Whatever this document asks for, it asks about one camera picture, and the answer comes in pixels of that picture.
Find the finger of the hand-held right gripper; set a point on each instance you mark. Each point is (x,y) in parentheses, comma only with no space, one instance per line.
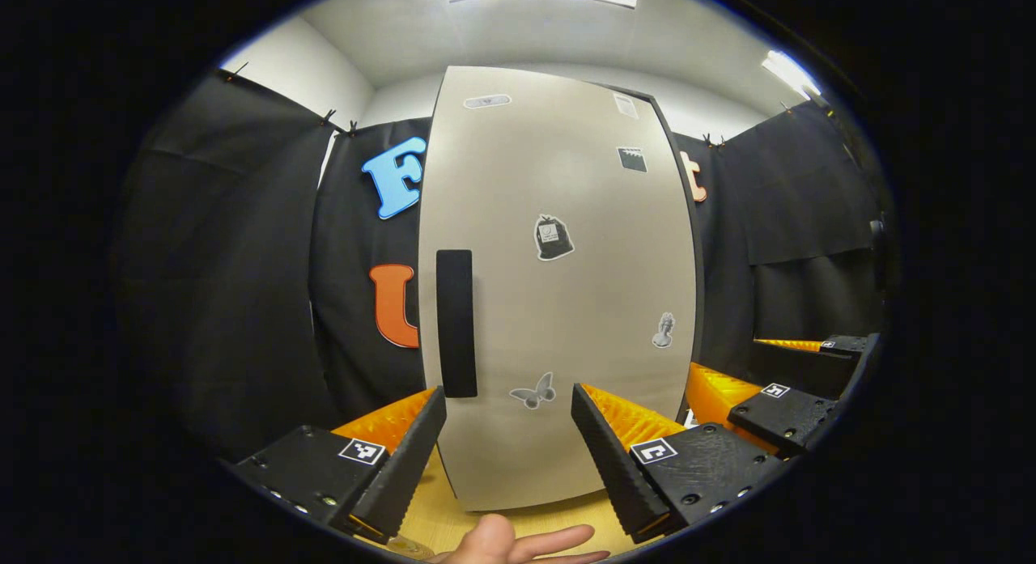
(785,414)
(809,370)

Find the dark grey cabinet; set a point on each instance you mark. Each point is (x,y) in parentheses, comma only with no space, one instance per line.
(694,248)

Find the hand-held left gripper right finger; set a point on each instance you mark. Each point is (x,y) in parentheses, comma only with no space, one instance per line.
(615,467)

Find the small ceiling light panel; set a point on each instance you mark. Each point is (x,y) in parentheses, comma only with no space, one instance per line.
(789,72)

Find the beige cabinet door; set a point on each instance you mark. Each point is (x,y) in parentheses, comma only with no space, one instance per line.
(566,305)

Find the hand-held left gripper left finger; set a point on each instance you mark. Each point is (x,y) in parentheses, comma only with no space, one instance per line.
(405,467)

